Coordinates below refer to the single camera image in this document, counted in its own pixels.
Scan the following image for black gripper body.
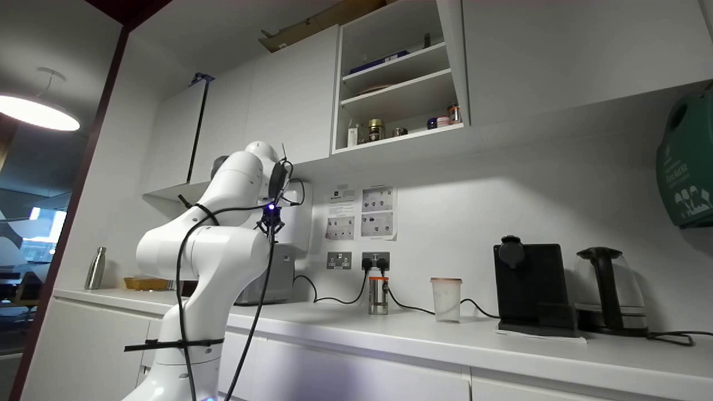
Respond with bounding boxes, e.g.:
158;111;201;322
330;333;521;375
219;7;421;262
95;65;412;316
258;200;285;234

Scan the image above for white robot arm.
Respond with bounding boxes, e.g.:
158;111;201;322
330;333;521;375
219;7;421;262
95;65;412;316
123;141;291;401

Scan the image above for small metal canister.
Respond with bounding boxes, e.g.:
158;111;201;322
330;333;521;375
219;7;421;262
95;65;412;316
369;277;388;315

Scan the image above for brown tray on counter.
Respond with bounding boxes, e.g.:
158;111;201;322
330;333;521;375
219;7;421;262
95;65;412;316
125;277;170;293

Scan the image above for translucent plastic cup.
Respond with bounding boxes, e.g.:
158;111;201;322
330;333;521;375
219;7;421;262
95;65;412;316
431;277;461;323

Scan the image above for black coffee machine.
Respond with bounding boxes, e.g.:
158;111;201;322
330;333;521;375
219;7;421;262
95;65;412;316
493;236;577;337

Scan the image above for round ceiling lamp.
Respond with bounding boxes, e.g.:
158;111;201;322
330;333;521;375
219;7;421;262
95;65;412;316
0;68;81;132

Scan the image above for green first aid box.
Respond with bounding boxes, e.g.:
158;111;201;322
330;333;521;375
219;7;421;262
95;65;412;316
655;92;713;229

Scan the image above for double wall socket with plugs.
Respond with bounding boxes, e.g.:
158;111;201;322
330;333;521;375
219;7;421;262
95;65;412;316
362;253;391;275

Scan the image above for black power cable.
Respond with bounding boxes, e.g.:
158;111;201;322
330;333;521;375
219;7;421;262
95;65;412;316
291;265;501;322

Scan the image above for open white wall shelf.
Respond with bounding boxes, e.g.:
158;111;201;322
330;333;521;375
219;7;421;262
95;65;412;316
333;0;471;155

